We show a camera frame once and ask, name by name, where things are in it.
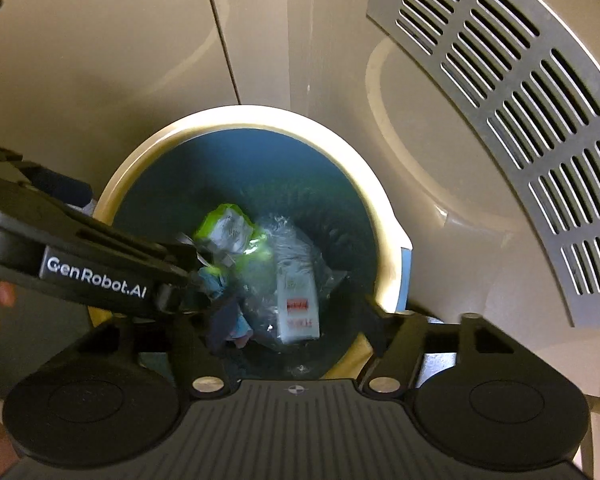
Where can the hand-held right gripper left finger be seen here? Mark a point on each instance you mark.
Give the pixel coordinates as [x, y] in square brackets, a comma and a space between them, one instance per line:
[200, 355]

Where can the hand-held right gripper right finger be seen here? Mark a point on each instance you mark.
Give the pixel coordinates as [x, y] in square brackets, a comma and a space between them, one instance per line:
[380, 322]

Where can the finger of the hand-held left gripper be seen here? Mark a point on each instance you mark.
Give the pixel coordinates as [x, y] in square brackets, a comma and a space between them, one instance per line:
[120, 240]
[65, 185]

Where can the blue purple snack wrapper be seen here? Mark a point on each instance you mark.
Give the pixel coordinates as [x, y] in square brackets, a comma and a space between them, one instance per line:
[232, 322]

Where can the small white carton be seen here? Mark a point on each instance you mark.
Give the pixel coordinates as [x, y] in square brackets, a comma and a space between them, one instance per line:
[297, 300]

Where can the green white snack wrapper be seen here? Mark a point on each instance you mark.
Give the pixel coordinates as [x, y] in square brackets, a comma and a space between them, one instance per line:
[225, 230]

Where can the clear plastic bag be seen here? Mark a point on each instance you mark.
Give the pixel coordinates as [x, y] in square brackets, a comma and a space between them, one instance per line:
[290, 235]

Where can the cream trash bin blue liner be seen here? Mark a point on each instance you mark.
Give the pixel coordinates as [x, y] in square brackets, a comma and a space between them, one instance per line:
[300, 170]

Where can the beige cabinet door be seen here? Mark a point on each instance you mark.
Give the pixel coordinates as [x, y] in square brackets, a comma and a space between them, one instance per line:
[305, 35]
[105, 60]

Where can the silver cabinet vent grille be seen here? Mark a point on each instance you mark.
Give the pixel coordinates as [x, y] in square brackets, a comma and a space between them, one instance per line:
[520, 110]

